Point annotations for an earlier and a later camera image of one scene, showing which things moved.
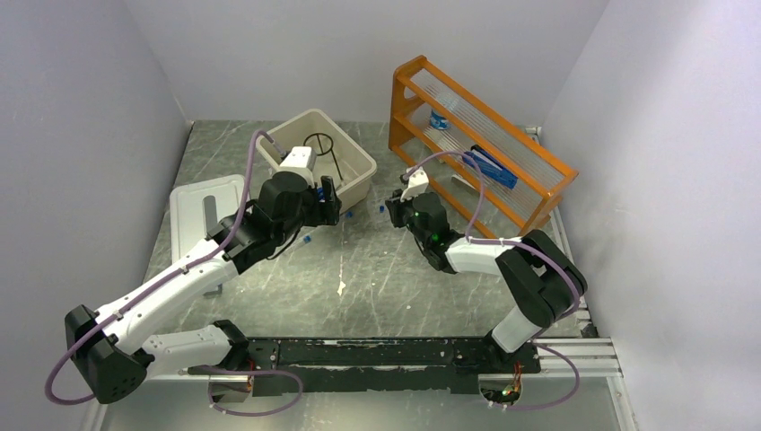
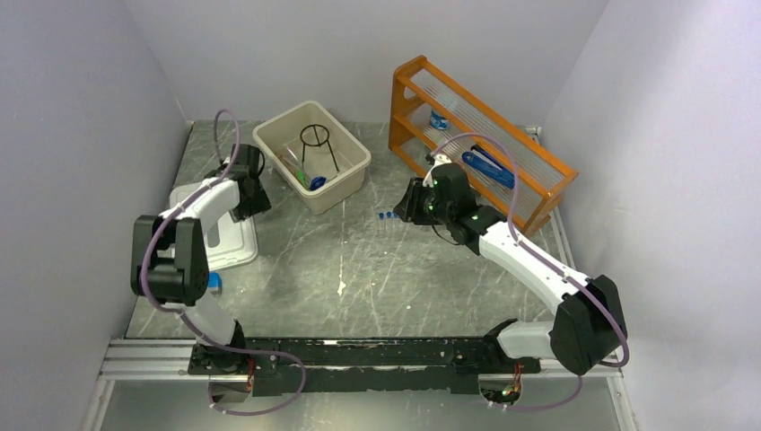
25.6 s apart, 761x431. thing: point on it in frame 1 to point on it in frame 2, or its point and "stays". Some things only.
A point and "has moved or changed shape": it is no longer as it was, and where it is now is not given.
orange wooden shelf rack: x=472 y=149 stays
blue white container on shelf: x=439 y=122 stays
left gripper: x=323 y=213 to x=260 y=204
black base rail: x=307 y=366 stays
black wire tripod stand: x=320 y=154 has moved or changed shape
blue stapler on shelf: x=490 y=166 stays
